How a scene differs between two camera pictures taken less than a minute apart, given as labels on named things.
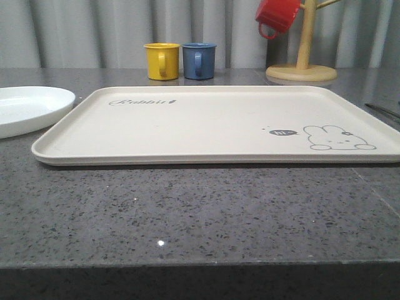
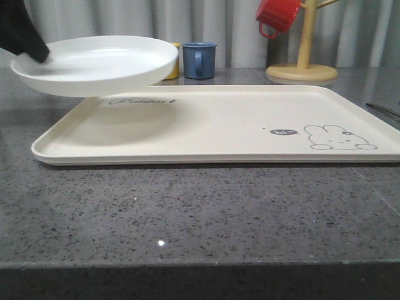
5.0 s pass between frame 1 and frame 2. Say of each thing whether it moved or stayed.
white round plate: moved
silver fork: stayed
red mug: stayed
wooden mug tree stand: stayed
